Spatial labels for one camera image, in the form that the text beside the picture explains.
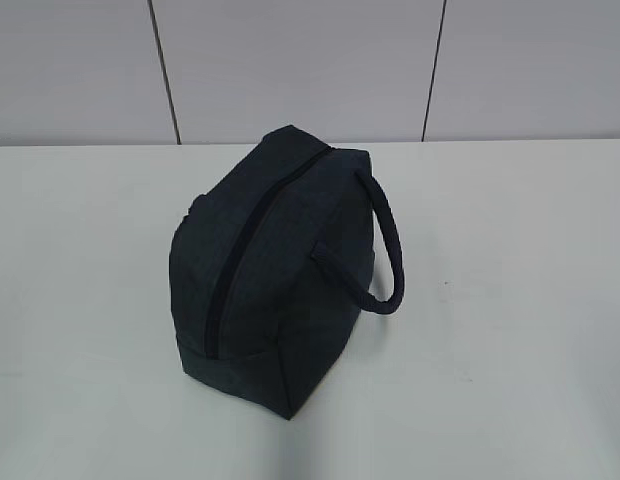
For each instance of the dark navy fabric lunch bag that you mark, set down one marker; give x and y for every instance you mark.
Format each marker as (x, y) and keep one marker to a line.
(270, 269)

